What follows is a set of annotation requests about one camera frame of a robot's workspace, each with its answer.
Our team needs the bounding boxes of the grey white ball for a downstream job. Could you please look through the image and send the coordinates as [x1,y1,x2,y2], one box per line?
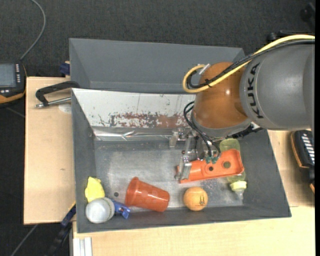
[85,197,116,224]

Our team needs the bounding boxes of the clear yellowish plastic bottle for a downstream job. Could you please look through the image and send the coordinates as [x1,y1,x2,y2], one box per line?
[219,138,248,199]

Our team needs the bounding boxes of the orange plastic cup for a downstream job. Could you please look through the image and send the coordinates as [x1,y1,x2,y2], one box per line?
[124,176,171,213]

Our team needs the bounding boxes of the yellow toy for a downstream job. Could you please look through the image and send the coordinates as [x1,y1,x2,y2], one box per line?
[84,176,106,203]

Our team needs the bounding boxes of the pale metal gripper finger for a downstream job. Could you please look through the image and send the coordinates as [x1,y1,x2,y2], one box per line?
[174,154,193,181]
[169,127,187,149]

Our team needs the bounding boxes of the grey metal bin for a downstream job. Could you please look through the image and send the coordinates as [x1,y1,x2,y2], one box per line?
[68,37,293,234]

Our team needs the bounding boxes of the orange ball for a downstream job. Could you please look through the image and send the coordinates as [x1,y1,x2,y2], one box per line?
[182,186,209,212]

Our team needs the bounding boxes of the orange plastic piece with holes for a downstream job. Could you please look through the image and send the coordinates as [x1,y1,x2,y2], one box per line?
[176,148,245,185]

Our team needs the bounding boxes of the pale brown flat board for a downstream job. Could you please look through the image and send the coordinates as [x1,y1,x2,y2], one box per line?
[23,76,77,225]

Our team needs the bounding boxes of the black cylinder on white bracket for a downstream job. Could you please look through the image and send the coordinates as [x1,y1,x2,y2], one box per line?
[231,123,263,140]

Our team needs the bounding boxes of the blue plastic piece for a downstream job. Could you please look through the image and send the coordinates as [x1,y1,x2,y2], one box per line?
[111,199,131,220]

